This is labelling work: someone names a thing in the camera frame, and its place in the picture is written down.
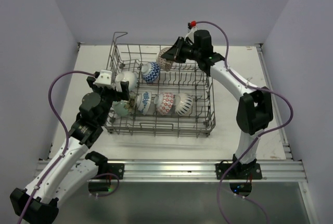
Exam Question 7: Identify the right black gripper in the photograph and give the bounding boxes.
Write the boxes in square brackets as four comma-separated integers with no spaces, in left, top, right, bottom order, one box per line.
[161,36,201,63]

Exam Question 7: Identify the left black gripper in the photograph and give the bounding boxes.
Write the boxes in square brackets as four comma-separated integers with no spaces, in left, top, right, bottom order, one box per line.
[87,79,129,124]

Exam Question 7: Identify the brown dotted ceramic bowl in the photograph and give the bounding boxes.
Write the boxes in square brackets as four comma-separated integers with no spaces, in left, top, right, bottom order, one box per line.
[156,47,173,72]

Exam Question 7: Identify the blue zigzag ceramic bowl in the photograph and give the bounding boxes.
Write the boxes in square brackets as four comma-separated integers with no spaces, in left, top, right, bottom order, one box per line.
[141,62,161,84]

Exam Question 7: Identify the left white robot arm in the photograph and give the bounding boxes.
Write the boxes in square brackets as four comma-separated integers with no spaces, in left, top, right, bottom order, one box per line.
[10,72,130,223]

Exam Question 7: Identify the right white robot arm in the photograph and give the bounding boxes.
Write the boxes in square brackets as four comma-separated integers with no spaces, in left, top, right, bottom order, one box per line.
[160,30,273,180]

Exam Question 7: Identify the brown floral ceramic bowl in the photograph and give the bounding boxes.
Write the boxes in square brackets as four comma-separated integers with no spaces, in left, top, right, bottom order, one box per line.
[124,95,137,114]

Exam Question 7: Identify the pale green ceramic bowl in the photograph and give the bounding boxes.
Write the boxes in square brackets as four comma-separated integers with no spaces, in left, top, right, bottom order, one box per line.
[112,100,129,117]

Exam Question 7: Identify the white ribbed ceramic bowl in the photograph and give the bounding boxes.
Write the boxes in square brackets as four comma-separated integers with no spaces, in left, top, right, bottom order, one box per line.
[115,71,137,92]

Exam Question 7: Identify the blue floral white bowl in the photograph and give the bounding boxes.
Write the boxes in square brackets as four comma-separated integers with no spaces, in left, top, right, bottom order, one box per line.
[136,91,152,115]

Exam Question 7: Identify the red diamond pattern bowl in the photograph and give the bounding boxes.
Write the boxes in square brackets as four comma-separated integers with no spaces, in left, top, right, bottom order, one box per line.
[154,92,174,116]

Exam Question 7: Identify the white bowl dark stripes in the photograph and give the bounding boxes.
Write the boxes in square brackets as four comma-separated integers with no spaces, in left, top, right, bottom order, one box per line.
[174,93,193,116]

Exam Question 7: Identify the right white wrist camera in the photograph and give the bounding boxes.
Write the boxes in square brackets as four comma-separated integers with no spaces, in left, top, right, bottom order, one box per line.
[185,21,198,44]

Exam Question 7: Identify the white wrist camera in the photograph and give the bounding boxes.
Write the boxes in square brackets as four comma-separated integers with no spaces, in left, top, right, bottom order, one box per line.
[94,70,115,89]
[185,21,198,44]

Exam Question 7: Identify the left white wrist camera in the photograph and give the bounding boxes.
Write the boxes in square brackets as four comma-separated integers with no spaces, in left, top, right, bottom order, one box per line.
[94,70,115,89]

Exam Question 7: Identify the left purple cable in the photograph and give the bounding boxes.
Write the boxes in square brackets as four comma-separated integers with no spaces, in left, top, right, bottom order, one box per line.
[19,70,96,222]

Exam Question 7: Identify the grey wire dish rack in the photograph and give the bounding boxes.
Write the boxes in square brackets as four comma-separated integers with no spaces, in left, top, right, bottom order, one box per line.
[105,31,216,138]

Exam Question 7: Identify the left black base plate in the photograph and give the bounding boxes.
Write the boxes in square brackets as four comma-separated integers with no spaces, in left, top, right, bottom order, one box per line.
[97,162,125,180]

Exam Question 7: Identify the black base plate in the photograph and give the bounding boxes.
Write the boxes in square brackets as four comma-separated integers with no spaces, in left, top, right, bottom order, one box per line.
[215,159,263,180]
[97,162,125,180]

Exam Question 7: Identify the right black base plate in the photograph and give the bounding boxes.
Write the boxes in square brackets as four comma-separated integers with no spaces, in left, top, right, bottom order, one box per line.
[215,159,263,180]

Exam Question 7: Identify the aluminium mounting rail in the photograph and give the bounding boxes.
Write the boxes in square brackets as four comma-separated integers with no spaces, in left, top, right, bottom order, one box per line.
[108,159,307,183]

